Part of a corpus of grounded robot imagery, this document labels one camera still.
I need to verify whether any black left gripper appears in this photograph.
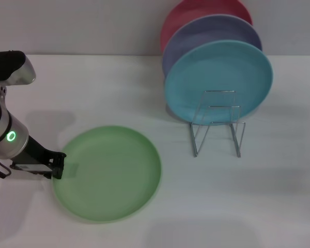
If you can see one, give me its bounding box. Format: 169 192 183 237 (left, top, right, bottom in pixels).
10 135 67 180

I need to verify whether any green plastic plate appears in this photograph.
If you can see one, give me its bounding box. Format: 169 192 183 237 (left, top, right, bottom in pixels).
52 125 162 224

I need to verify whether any cyan plastic plate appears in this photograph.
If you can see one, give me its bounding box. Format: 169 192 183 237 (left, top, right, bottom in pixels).
164 39 274 127

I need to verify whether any purple plastic plate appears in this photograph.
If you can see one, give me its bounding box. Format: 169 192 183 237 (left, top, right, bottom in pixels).
162 14 263 78

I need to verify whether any red plastic plate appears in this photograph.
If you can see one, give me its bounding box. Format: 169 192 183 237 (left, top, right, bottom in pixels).
160 0 254 52

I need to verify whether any dark left wrist cable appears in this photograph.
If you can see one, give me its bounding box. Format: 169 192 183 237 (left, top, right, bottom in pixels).
0 154 11 180

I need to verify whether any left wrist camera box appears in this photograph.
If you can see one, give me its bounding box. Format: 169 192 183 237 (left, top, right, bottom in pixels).
0 50 37 87

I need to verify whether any chrome wire plate rack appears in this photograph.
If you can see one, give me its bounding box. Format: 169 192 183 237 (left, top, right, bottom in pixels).
188 89 246 158

